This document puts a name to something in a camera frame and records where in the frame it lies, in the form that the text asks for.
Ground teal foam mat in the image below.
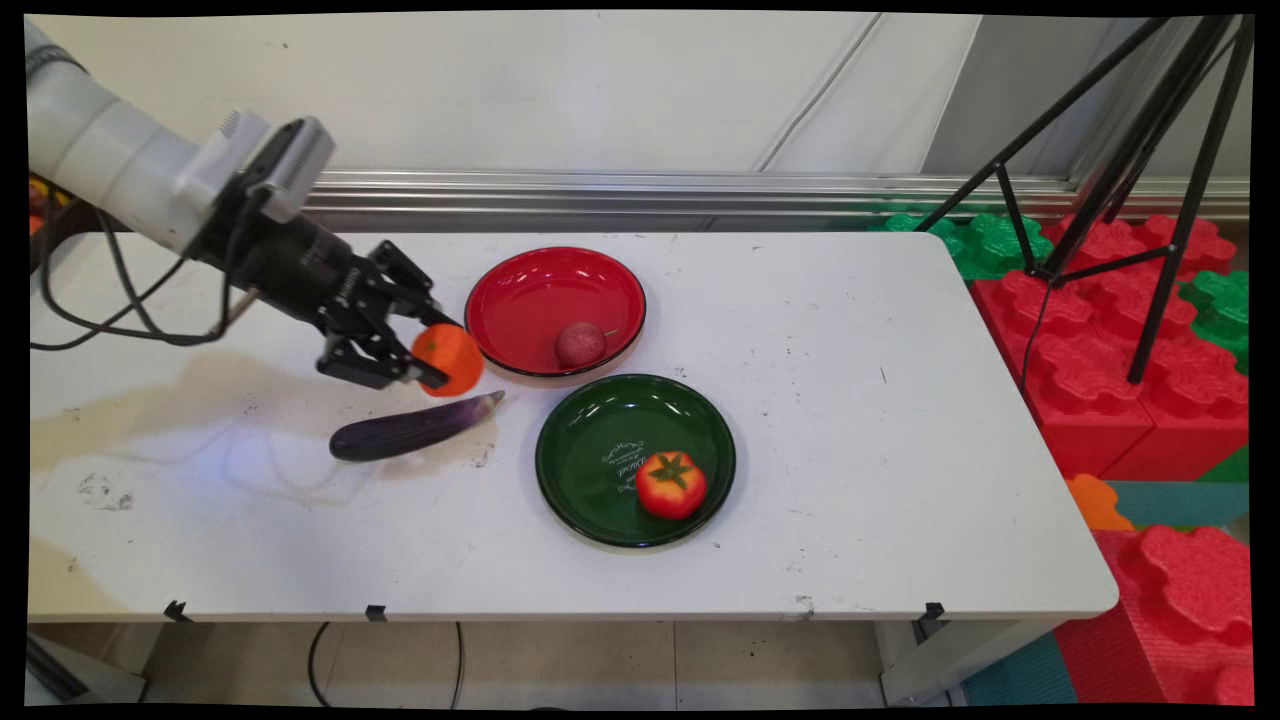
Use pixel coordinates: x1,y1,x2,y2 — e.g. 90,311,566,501
1104,480,1251,531
962,630,1079,707

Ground dark green plate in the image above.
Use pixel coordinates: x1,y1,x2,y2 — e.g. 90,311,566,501
534,373,738,550

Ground large red foam block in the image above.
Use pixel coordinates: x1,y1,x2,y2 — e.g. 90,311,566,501
971,269,1161,481

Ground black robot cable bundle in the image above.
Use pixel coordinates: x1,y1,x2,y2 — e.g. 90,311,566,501
29,195,263,351

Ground red plate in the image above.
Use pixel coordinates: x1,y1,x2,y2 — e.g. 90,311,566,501
464,246,648,380

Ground white table leg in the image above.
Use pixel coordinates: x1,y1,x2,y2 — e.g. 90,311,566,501
876,618,1063,707

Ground red toy tomato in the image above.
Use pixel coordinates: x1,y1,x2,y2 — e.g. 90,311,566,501
635,450,708,522

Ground purple toy eggplant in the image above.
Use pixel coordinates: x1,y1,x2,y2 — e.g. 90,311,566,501
329,390,507,464

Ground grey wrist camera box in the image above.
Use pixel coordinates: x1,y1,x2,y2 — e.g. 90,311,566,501
176,109,337,227

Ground aluminium wall rail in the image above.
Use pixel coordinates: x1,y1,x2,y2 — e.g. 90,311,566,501
300,167,1251,223

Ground green foam block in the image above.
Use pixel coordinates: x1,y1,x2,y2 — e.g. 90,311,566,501
868,210,1054,283
1178,270,1251,376

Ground orange toy mandarin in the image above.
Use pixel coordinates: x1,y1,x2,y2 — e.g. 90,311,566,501
411,322,486,399

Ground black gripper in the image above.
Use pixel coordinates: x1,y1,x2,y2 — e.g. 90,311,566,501
196,186,463,392

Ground orange foam piece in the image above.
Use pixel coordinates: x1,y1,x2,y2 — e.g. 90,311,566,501
1064,474,1137,533

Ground black tripod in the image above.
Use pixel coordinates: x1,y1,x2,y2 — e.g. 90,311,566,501
912,14,1255,386

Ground grey base plate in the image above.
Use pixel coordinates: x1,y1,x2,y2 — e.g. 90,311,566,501
25,633,148,706

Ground dark red round toy fruit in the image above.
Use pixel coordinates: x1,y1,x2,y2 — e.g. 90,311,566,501
555,321,619,370

